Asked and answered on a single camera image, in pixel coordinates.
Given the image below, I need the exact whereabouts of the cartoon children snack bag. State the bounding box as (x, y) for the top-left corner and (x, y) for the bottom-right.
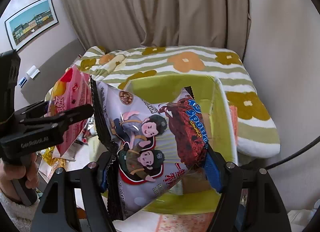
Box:
(91, 80), (208, 221)

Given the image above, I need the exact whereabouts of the pink red snack bag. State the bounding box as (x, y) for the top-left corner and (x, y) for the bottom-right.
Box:
(47, 65), (92, 156)

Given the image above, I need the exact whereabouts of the grey padded headboard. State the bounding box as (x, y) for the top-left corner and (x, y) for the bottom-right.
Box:
(21, 39), (85, 104)

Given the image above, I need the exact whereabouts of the beige curtain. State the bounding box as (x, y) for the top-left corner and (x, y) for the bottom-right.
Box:
(62, 0), (251, 56)

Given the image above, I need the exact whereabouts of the black cable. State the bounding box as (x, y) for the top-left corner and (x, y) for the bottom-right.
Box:
(265, 135), (320, 170)

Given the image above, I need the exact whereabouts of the flower striped blanket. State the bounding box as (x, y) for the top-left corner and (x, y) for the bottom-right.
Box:
(74, 45), (280, 158)

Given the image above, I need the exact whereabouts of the blue wall tag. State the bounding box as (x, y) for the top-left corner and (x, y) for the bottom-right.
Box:
(18, 77), (27, 87)

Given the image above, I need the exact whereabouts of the gold foil snack pack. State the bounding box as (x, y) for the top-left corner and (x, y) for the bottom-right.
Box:
(40, 146), (67, 172)

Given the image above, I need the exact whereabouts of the white fuzzy sleeve forearm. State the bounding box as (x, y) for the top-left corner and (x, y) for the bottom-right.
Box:
(1, 191), (40, 231)

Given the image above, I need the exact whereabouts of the green cardboard box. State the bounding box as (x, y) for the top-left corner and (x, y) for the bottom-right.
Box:
(123, 75), (236, 215)

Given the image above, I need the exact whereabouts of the framed landscape picture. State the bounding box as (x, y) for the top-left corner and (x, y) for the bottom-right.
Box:
(5, 0), (59, 51)

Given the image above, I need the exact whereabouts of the white wall switch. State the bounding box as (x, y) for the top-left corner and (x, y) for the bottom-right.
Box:
(26, 65), (40, 79)

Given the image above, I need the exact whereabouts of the person left hand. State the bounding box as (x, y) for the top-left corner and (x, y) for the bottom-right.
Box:
(1, 153), (39, 202)

